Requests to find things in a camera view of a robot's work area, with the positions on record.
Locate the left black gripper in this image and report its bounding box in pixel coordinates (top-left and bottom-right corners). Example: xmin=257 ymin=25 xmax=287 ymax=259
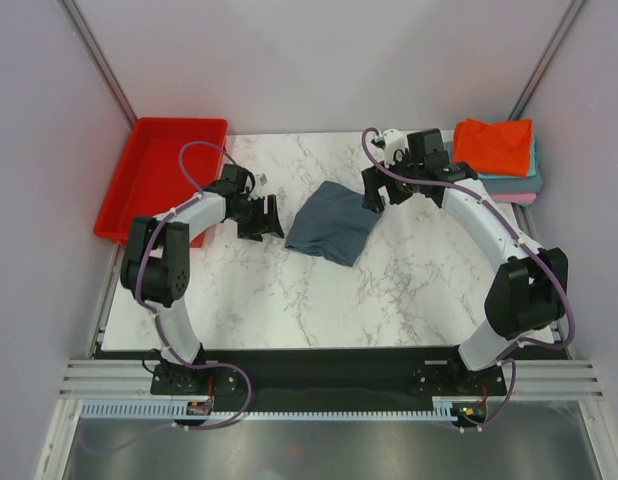
xmin=229 ymin=196 xmax=283 ymax=243

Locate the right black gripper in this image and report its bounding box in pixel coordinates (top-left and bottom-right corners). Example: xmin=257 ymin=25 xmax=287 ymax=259
xmin=361 ymin=149 xmax=423 ymax=214

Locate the dark blue-grey t-shirt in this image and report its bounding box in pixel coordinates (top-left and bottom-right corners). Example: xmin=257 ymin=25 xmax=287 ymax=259
xmin=285 ymin=181 xmax=381 ymax=267

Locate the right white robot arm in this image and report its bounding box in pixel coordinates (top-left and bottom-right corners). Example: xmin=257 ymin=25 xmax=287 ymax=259
xmin=361 ymin=127 xmax=575 ymax=394

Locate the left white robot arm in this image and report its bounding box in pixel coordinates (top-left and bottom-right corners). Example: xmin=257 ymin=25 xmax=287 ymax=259
xmin=120 ymin=164 xmax=284 ymax=393

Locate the red plastic tray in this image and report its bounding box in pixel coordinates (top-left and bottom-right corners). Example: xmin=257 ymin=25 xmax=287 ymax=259
xmin=94 ymin=117 xmax=228 ymax=245

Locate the folded orange t-shirt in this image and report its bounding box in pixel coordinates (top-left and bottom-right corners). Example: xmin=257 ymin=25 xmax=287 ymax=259
xmin=452 ymin=119 xmax=534 ymax=173

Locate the folded pink t-shirt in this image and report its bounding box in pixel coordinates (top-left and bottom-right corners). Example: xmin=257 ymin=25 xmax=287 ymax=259
xmin=492 ymin=192 xmax=537 ymax=206

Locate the folded teal t-shirt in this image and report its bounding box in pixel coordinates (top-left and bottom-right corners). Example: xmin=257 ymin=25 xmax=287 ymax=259
xmin=478 ymin=133 xmax=538 ymax=180

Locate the folded grey-blue t-shirt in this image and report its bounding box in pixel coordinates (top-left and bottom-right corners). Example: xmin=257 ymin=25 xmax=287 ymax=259
xmin=441 ymin=141 xmax=545 ymax=195

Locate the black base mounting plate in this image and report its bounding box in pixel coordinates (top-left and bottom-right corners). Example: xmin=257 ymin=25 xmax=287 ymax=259
xmin=150 ymin=347 xmax=506 ymax=409

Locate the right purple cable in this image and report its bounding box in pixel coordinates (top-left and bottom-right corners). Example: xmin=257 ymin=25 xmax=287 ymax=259
xmin=363 ymin=127 xmax=576 ymax=433

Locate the purple cable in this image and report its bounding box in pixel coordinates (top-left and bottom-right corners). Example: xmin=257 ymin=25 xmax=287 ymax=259
xmin=363 ymin=127 xmax=576 ymax=433
xmin=79 ymin=141 xmax=253 ymax=457

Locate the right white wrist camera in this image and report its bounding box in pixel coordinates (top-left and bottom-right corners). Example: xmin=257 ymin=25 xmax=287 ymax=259
xmin=371 ymin=129 xmax=408 ymax=167

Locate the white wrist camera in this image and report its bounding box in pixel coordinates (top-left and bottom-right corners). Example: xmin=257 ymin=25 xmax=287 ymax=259
xmin=371 ymin=129 xmax=408 ymax=167
xmin=245 ymin=173 xmax=268 ymax=196

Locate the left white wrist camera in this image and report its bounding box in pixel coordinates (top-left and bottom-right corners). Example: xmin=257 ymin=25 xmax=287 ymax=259
xmin=245 ymin=173 xmax=268 ymax=196

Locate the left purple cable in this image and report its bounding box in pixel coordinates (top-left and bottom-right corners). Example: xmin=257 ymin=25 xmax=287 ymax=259
xmin=79 ymin=141 xmax=253 ymax=457

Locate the aluminium extrusion rail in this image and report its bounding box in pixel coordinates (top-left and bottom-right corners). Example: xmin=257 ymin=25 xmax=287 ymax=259
xmin=60 ymin=360 xmax=603 ymax=401

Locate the white slotted cable duct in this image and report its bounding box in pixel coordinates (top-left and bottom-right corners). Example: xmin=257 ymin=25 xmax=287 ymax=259
xmin=79 ymin=397 xmax=467 ymax=422

